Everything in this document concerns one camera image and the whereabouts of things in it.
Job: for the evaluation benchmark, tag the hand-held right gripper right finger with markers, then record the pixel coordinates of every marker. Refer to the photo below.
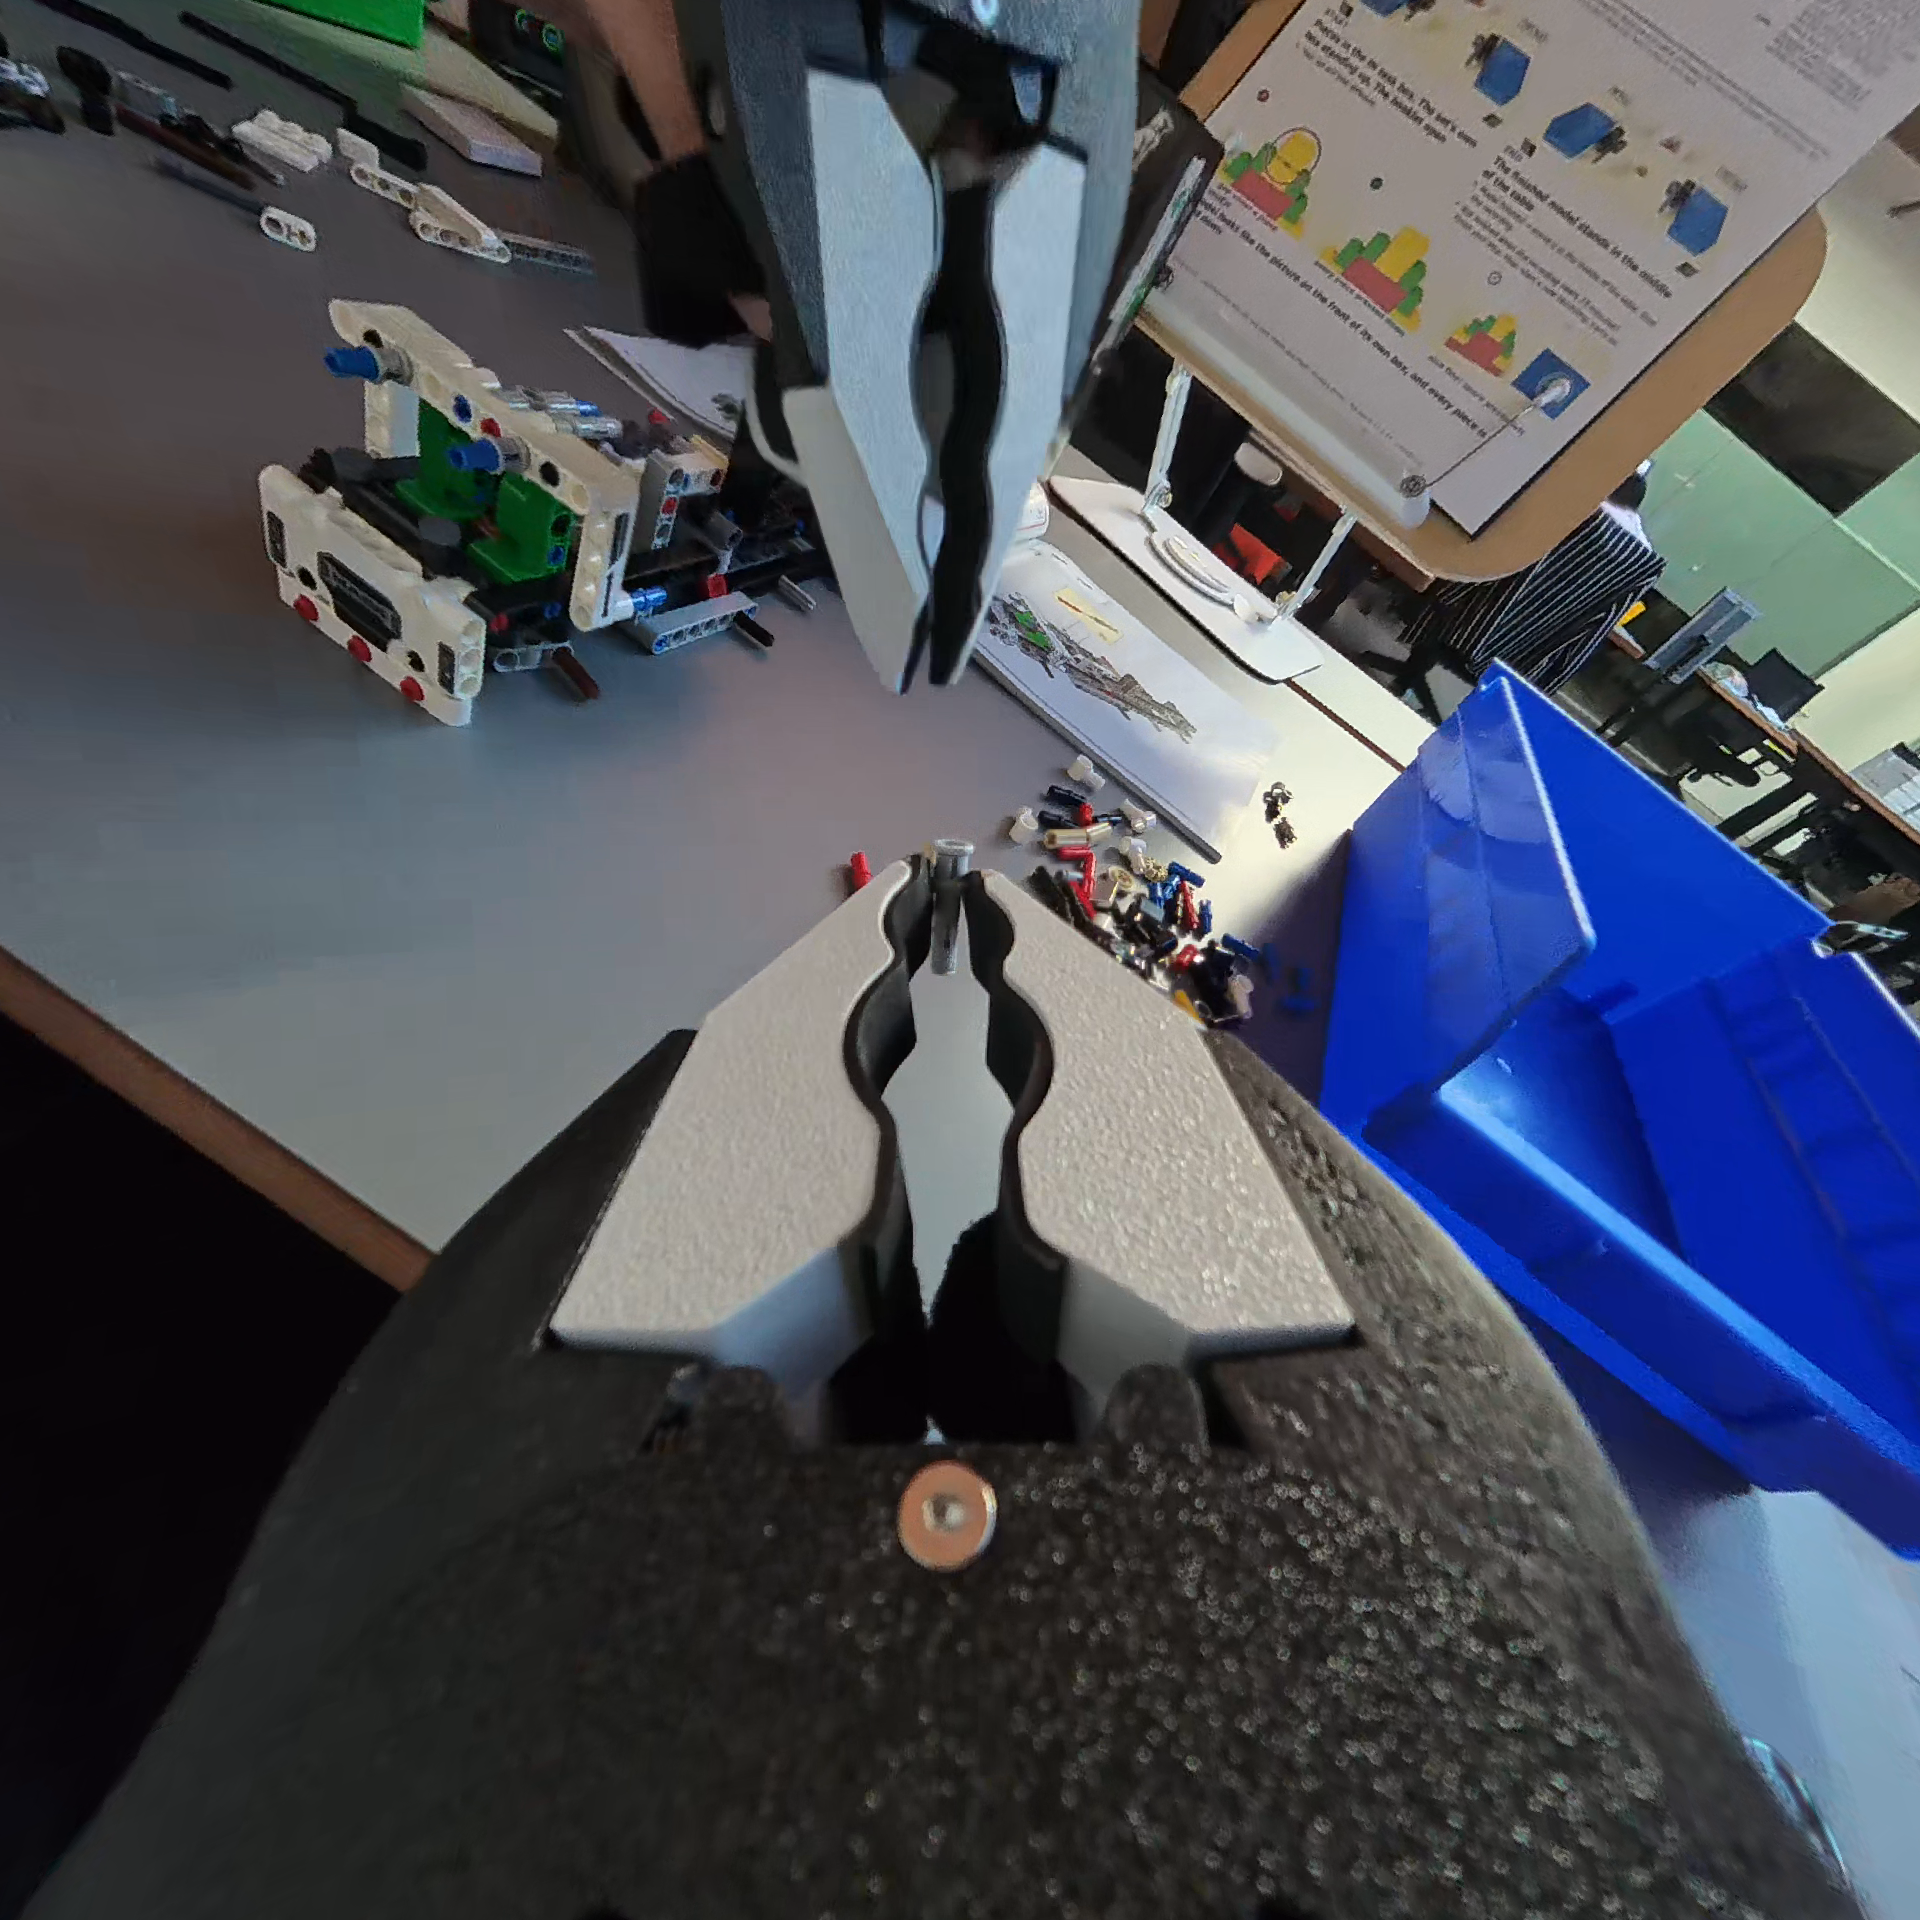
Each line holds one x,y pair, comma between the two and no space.
1171,1185

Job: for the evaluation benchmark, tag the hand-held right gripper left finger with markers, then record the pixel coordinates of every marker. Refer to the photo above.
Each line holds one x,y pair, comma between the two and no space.
720,1185

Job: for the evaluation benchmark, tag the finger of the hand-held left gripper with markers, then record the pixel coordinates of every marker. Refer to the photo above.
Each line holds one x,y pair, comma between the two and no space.
1036,301
861,376

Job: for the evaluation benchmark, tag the grey lego pin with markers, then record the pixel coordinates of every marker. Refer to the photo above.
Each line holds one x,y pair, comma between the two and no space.
948,908

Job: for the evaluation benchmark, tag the pile of small lego pins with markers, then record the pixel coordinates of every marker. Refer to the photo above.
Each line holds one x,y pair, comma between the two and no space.
1155,902

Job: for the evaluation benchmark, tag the small black lego connectors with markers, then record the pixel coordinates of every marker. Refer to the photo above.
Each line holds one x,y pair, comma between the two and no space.
1283,809

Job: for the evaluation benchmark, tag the lego instruction booklet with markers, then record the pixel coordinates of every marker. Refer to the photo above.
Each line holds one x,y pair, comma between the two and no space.
1125,690

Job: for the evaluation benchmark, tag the angled white lego beam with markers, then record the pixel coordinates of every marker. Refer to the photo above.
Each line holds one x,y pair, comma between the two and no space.
458,220

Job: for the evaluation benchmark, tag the white green lego model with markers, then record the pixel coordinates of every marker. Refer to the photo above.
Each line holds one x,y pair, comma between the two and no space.
450,511

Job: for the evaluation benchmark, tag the beige lego plate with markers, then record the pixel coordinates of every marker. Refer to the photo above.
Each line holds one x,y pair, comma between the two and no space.
473,129

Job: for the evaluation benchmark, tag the short white lego beam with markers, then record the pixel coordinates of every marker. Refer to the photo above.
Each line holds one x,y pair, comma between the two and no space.
287,225

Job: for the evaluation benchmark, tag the green lego plate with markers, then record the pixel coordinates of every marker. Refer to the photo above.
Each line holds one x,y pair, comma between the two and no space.
353,15

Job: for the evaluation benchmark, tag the white lego brick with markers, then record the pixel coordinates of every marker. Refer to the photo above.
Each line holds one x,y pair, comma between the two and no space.
281,141

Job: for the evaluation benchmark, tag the dark lego axle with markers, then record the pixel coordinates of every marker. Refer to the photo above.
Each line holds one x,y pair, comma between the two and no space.
211,173

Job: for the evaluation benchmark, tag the person's left hand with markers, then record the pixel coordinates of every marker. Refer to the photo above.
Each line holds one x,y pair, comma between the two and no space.
660,76

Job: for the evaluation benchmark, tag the white paper sheet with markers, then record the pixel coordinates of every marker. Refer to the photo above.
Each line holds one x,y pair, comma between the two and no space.
660,376

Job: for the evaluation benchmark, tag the printed instruction sheet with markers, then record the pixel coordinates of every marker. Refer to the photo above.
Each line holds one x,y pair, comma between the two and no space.
1499,196

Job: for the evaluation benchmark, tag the wooden book stand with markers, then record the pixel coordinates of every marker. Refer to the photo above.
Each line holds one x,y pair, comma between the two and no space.
1259,600

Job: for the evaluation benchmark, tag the blue plastic bin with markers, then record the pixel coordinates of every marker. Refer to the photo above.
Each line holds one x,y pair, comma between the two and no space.
1650,1126

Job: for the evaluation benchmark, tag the scattered white technic beams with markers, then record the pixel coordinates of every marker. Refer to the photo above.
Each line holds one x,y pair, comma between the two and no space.
299,82

